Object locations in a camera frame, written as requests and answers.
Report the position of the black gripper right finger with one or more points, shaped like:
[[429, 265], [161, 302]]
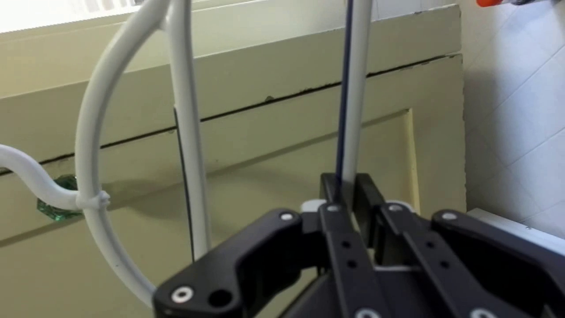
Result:
[[495, 265]]

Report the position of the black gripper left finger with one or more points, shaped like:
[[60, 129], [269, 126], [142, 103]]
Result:
[[258, 265]]

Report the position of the white plastic clothes hanger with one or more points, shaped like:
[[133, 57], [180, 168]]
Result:
[[184, 117]]

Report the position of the green glass cabinet knob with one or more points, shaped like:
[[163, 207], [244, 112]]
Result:
[[55, 214]]

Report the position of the soy sauce bottle orange cap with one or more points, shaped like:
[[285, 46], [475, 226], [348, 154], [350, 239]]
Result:
[[488, 2]]

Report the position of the closed cream wall cabinet door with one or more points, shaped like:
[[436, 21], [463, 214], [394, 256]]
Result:
[[283, 165]]

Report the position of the cream wall cabinet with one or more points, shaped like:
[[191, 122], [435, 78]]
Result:
[[265, 76]]

